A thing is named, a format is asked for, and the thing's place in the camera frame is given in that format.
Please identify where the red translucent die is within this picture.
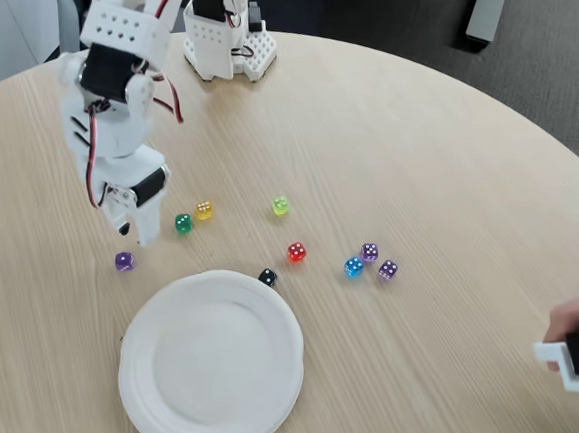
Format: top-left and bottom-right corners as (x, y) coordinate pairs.
(286, 240), (308, 265)

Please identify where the grey desk leg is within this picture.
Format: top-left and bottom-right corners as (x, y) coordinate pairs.
(462, 0), (523, 46)

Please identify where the white paper plate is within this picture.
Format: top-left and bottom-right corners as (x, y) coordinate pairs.
(109, 262), (313, 433)

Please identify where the lime green translucent die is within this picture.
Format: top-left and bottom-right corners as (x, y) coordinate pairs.
(270, 193), (291, 218)

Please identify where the red black servo cable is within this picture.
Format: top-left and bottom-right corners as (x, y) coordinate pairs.
(78, 102), (119, 209)

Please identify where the dark green translucent die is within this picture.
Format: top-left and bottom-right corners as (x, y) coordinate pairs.
(173, 212), (195, 238)

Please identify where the black die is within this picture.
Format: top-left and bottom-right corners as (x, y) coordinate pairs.
(256, 266), (280, 290)

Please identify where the purple translucent die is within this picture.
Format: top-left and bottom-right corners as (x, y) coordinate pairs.
(359, 241), (380, 265)
(376, 258), (401, 284)
(114, 250), (136, 275)

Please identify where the yellow translucent die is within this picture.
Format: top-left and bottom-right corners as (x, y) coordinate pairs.
(194, 198), (216, 222)

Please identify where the dark grey chair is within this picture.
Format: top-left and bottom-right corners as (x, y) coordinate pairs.
(76, 0), (191, 51)

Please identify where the blue translucent die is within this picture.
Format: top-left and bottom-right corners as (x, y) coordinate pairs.
(342, 255), (367, 281)

